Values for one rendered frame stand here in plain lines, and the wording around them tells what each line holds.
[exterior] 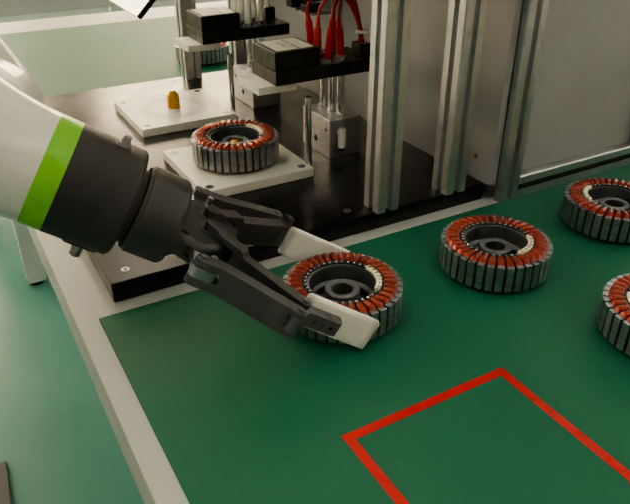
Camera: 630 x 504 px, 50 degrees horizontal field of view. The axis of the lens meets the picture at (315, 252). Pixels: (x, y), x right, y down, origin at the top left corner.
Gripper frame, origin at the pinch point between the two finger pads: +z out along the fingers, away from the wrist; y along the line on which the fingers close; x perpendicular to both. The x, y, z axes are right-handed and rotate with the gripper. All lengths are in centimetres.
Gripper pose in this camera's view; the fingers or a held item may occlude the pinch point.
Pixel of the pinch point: (339, 289)
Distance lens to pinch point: 63.2
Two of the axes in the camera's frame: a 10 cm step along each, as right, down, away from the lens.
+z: 8.5, 3.6, 3.7
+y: 1.6, 5.0, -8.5
